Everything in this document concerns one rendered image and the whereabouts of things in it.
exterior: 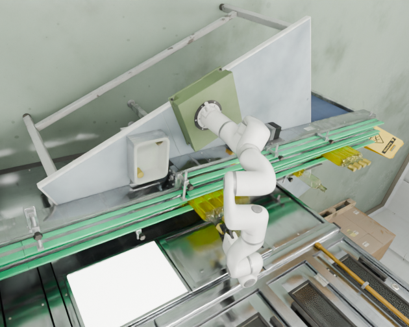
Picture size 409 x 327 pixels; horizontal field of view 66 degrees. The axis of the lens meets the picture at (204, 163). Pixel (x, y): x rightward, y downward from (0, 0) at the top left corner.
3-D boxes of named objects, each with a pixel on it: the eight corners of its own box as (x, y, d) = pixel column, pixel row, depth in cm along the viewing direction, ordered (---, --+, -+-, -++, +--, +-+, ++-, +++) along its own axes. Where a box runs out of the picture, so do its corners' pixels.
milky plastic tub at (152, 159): (127, 176, 153) (135, 185, 147) (126, 135, 140) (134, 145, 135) (160, 167, 162) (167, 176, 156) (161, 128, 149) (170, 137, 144)
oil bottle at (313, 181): (291, 173, 217) (321, 195, 200) (292, 167, 213) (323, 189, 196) (297, 170, 219) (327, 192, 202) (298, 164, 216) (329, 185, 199)
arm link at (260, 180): (232, 147, 113) (237, 161, 100) (270, 147, 113) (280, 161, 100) (231, 182, 118) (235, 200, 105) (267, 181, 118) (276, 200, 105)
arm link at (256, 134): (233, 163, 115) (255, 124, 110) (227, 143, 138) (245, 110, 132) (256, 173, 117) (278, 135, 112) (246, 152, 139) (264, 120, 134)
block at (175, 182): (167, 181, 161) (173, 189, 157) (167, 166, 156) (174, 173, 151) (173, 180, 163) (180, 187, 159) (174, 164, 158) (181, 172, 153)
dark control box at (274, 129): (260, 134, 196) (269, 141, 190) (263, 122, 191) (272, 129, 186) (269, 132, 200) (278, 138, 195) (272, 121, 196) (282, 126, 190)
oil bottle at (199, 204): (183, 198, 165) (206, 224, 152) (184, 190, 162) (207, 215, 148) (192, 195, 168) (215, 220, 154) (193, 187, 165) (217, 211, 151)
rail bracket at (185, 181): (173, 192, 158) (186, 207, 150) (175, 164, 148) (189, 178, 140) (178, 190, 159) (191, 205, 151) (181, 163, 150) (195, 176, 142)
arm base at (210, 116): (189, 111, 143) (209, 126, 132) (211, 93, 144) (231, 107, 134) (203, 132, 154) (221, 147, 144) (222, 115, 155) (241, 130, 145)
